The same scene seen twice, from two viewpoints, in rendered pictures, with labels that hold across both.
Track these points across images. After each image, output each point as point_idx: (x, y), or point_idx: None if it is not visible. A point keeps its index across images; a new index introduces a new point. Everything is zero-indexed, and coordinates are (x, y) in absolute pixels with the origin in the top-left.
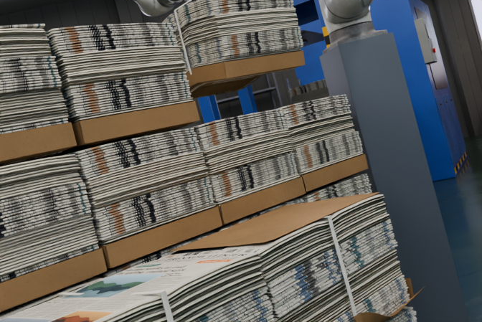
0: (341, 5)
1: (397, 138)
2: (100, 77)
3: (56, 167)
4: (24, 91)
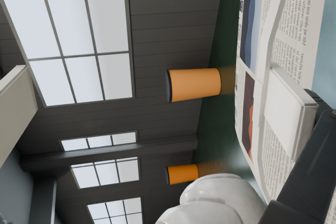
0: (263, 205)
1: None
2: None
3: None
4: None
